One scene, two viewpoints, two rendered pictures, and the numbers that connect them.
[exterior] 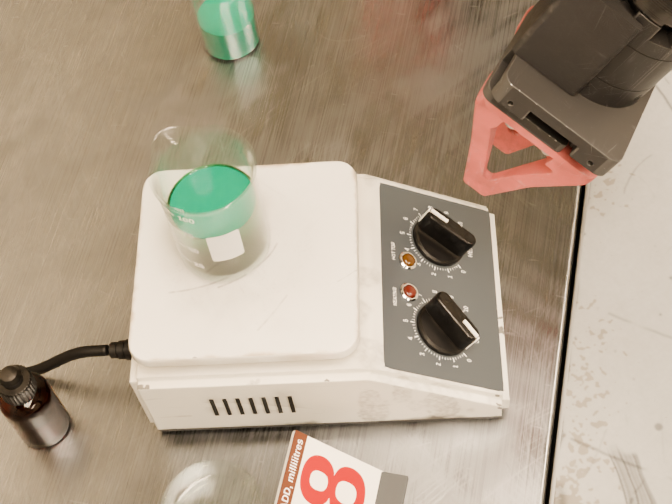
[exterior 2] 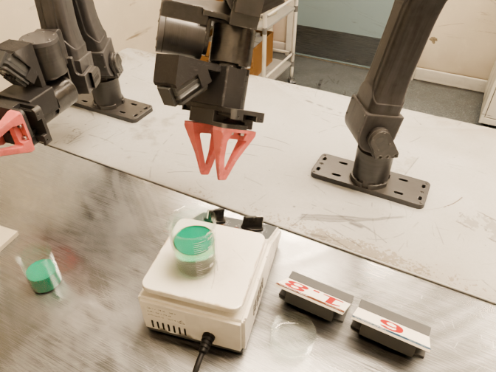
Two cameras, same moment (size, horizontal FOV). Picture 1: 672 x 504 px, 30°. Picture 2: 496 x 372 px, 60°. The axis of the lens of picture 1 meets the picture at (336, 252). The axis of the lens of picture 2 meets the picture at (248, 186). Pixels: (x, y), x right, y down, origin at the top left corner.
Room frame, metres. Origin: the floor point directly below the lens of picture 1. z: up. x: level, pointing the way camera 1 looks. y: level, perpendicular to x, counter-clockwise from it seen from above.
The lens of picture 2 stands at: (0.26, 0.38, 1.38)
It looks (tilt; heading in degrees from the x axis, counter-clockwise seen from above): 39 degrees down; 278
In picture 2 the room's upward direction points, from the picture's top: straight up
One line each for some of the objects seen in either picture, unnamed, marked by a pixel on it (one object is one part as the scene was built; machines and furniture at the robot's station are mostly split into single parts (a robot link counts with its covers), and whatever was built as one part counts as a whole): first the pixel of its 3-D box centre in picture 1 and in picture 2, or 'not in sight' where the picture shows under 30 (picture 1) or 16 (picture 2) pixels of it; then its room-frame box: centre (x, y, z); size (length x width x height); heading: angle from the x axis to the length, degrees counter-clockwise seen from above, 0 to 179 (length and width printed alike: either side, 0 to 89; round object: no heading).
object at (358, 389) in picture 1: (303, 297); (215, 268); (0.35, 0.02, 0.94); 0.22 x 0.13 x 0.08; 82
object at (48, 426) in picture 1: (26, 399); not in sight; (0.32, 0.18, 0.93); 0.03 x 0.03 x 0.07
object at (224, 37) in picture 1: (224, 10); (40, 268); (0.59, 0.05, 0.93); 0.04 x 0.04 x 0.06
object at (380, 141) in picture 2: not in sight; (375, 133); (0.14, -0.24, 1.00); 0.09 x 0.06 x 0.06; 106
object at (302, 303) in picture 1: (247, 260); (207, 260); (0.36, 0.05, 0.98); 0.12 x 0.12 x 0.01; 82
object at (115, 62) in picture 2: not in sight; (100, 64); (0.69, -0.44, 1.00); 0.09 x 0.06 x 0.06; 5
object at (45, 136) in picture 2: not in sight; (29, 112); (0.69, -0.17, 1.04); 0.10 x 0.07 x 0.07; 168
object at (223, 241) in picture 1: (210, 203); (192, 243); (0.37, 0.06, 1.02); 0.06 x 0.05 x 0.08; 37
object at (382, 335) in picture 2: not in sight; (392, 323); (0.13, 0.06, 0.92); 0.09 x 0.06 x 0.04; 159
